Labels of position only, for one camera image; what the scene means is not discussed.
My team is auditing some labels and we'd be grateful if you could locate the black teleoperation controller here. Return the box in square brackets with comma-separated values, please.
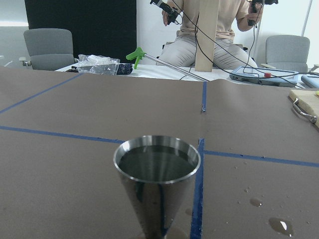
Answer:
[150, 0, 179, 25]
[247, 0, 279, 26]

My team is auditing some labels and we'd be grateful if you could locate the black panel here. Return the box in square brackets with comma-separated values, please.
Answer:
[25, 0, 137, 62]

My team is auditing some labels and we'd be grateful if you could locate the grey office chair left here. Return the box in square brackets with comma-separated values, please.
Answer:
[19, 28, 77, 71]

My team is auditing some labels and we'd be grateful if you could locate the seated person in beige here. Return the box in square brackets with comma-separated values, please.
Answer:
[159, 0, 264, 71]

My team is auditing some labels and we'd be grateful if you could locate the steel cocktail jigger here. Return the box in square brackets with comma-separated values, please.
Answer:
[113, 135, 201, 239]

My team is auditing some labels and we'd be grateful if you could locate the green handled reach grabber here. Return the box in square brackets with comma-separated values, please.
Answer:
[126, 47, 209, 82]

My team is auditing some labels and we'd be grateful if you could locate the black teleoperation controller left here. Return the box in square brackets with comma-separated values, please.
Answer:
[150, 0, 179, 25]

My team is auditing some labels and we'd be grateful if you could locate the clear plastic bag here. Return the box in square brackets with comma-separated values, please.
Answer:
[76, 54, 120, 75]

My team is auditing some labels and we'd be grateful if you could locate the wooden post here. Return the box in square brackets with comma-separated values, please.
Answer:
[195, 0, 219, 72]

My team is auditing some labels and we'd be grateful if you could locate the grey office chair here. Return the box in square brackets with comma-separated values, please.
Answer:
[19, 28, 77, 71]
[261, 35, 319, 73]

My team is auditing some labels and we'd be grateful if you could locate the blue teach pendant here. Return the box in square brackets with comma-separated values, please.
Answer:
[229, 66, 299, 87]
[301, 75, 319, 88]

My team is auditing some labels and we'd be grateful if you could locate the blue tape line crosswise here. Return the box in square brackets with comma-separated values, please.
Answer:
[0, 125, 319, 168]

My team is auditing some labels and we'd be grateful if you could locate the bamboo cutting board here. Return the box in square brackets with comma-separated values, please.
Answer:
[289, 90, 319, 127]

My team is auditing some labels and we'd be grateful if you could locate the metal board handle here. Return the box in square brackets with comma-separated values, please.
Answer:
[293, 98, 317, 123]

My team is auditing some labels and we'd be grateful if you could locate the grey office chair right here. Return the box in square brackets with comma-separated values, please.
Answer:
[261, 35, 319, 73]

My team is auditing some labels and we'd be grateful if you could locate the black teleoperation controller right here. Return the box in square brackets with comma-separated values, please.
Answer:
[247, 0, 279, 26]

